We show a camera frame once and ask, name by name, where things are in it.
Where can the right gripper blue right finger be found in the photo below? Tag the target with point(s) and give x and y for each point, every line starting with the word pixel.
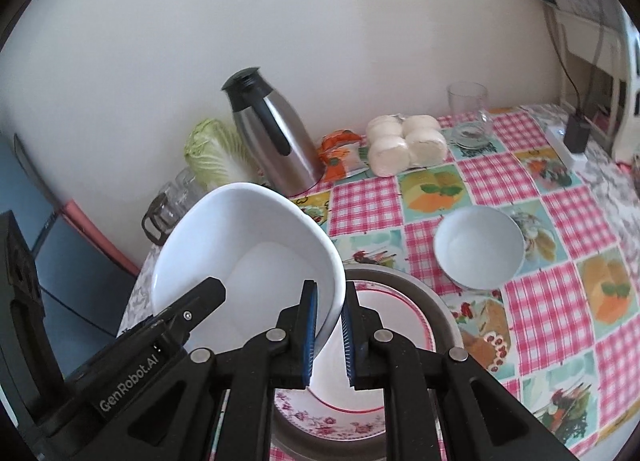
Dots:
pixel 349 332

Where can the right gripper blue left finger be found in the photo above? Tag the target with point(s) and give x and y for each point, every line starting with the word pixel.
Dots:
pixel 310 304

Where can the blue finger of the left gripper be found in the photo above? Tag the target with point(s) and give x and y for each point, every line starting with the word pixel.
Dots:
pixel 195 303

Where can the white square bowl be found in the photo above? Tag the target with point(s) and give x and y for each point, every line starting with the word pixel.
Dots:
pixel 262 248

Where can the pink floral round plate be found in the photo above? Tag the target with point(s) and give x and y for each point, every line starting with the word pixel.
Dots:
pixel 330 408

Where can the stainless steel round plate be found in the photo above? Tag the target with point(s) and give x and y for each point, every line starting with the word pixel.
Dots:
pixel 289 443

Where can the light blue bowl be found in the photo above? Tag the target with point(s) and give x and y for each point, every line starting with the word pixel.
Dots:
pixel 479 248

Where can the strawberry pattern bowl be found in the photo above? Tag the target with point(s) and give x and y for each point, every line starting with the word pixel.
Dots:
pixel 381 354

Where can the dark blue cabinet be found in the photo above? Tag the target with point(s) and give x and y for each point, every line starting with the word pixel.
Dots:
pixel 84 292

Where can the drinking glass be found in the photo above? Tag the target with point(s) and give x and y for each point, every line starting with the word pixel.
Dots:
pixel 184 191

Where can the pink foam board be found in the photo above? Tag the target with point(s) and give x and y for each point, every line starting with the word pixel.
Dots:
pixel 80 221

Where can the orange snack packet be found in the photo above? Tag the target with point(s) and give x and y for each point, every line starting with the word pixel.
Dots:
pixel 339 151

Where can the napa cabbage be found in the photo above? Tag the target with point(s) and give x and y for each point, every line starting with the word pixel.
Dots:
pixel 217 155

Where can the stainless steel thermos jug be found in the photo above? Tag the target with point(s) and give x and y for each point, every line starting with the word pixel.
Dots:
pixel 273 133

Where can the bag of steamed buns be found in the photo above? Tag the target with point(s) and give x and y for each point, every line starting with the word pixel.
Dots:
pixel 397 144

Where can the checkered picture tablecloth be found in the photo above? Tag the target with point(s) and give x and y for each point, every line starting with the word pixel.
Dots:
pixel 538 266

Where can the clear glass mug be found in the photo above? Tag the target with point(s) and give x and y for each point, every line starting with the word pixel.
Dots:
pixel 471 123

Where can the black power adapter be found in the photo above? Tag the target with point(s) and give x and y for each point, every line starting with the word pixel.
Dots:
pixel 577 133

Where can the white lattice chair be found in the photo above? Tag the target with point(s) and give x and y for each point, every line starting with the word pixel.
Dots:
pixel 602 33

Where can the glass teapot black handle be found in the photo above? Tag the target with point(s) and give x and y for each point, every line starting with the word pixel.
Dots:
pixel 160 219

